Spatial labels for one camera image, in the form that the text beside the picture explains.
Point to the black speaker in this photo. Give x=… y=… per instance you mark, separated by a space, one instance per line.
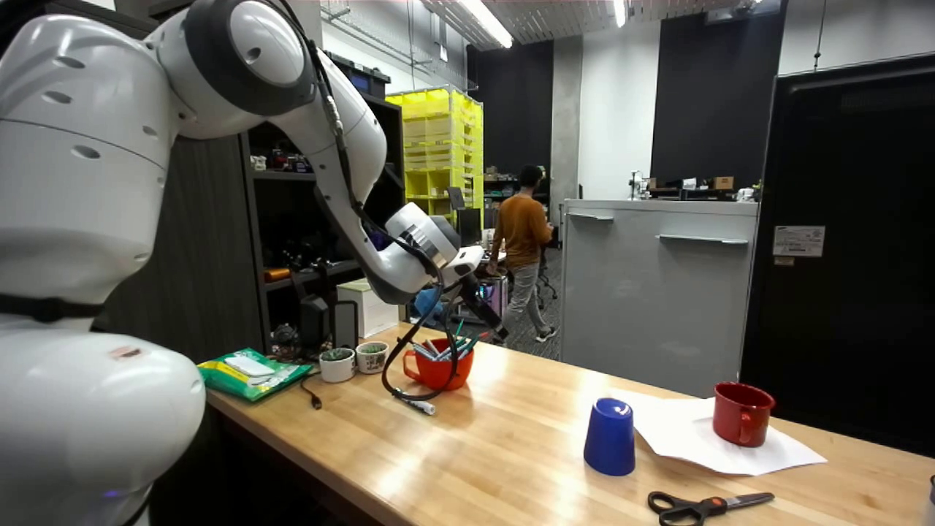
x=347 y=325
x=313 y=325

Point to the person in orange shirt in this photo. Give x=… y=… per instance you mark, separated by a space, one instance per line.
x=523 y=236

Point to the green wipes package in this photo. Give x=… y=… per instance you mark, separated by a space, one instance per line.
x=252 y=376

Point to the small white plant pot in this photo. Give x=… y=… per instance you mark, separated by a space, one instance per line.
x=372 y=357

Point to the grey partition panel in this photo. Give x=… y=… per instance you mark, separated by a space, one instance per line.
x=658 y=298

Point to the yellow storage shelf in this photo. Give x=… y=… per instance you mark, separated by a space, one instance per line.
x=442 y=157

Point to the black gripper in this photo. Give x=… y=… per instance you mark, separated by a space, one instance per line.
x=472 y=295

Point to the white mug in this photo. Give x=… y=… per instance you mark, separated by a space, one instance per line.
x=338 y=366

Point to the blue plastic cup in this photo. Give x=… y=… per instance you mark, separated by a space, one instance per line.
x=608 y=439

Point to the white paper sheet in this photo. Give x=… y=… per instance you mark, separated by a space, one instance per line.
x=683 y=433

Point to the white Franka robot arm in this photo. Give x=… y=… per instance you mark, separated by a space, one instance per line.
x=90 y=245

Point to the black panel with white label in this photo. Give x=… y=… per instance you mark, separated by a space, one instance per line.
x=848 y=264

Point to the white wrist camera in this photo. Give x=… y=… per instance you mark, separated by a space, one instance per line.
x=468 y=258

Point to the black shelving unit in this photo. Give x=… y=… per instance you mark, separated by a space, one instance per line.
x=293 y=236

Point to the dark red mug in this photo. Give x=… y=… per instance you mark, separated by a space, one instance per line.
x=743 y=416

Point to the long ceiling light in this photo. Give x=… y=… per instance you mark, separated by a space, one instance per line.
x=620 y=14
x=485 y=23

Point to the red cup holding pens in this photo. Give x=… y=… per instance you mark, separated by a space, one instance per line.
x=439 y=371

